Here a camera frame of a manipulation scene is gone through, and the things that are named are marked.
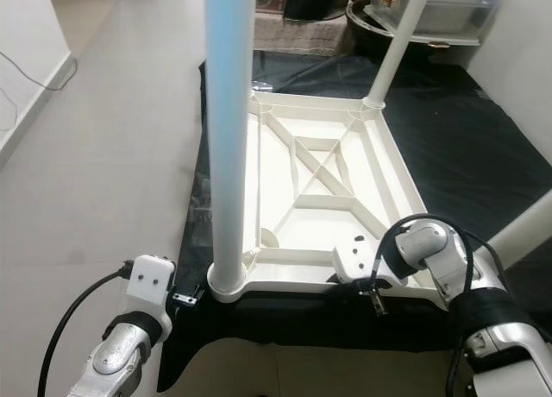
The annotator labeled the white plastic children table top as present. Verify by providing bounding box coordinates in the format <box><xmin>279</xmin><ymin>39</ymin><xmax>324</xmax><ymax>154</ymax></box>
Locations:
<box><xmin>207</xmin><ymin>91</ymin><xmax>488</xmax><ymax>305</ymax></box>

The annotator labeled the crumpled clear tape patch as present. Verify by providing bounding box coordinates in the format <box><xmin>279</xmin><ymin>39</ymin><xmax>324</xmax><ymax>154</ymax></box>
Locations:
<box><xmin>188</xmin><ymin>177</ymin><xmax>211</xmax><ymax>231</ymax></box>

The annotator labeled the black tablecloth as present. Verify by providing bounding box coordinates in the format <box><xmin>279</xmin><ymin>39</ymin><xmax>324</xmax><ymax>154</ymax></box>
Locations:
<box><xmin>155</xmin><ymin>50</ymin><xmax>552</xmax><ymax>394</ymax></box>

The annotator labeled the beige patterned cloth bench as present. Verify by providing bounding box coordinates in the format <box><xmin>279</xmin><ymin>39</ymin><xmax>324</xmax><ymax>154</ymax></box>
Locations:
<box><xmin>254</xmin><ymin>13</ymin><xmax>356</xmax><ymax>58</ymax></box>

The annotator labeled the black plastic bag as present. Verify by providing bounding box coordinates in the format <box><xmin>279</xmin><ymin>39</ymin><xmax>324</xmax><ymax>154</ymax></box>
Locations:
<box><xmin>285</xmin><ymin>0</ymin><xmax>348</xmax><ymax>21</ymax></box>

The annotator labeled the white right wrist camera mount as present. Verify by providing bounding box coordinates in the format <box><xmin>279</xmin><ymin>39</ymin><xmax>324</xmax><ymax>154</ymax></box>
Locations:
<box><xmin>332</xmin><ymin>240</ymin><xmax>383</xmax><ymax>287</ymax></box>

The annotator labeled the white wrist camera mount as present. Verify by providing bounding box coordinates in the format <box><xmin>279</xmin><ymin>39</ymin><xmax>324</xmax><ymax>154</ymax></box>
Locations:
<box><xmin>332</xmin><ymin>240</ymin><xmax>383</xmax><ymax>287</ymax></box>
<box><xmin>125</xmin><ymin>255</ymin><xmax>176</xmax><ymax>326</ymax></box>

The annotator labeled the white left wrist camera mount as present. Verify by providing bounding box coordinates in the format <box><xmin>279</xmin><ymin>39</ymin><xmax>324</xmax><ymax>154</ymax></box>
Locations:
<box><xmin>125</xmin><ymin>255</ymin><xmax>176</xmax><ymax>326</ymax></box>

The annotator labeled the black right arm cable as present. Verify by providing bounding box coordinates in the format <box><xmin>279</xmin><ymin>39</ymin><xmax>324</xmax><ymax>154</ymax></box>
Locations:
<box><xmin>369</xmin><ymin>211</ymin><xmax>508</xmax><ymax>397</ymax></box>

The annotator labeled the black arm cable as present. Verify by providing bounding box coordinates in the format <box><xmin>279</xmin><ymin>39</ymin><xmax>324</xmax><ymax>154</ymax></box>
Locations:
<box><xmin>37</xmin><ymin>268</ymin><xmax>136</xmax><ymax>397</ymax></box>
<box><xmin>369</xmin><ymin>211</ymin><xmax>508</xmax><ymax>397</ymax></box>

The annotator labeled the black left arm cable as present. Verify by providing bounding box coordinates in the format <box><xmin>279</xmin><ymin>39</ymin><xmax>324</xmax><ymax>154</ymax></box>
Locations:
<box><xmin>37</xmin><ymin>268</ymin><xmax>136</xmax><ymax>397</ymax></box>

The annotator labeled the black wall cable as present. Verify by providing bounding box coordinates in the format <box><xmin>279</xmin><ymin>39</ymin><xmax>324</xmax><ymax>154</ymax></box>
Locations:
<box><xmin>0</xmin><ymin>52</ymin><xmax>76</xmax><ymax>92</ymax></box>

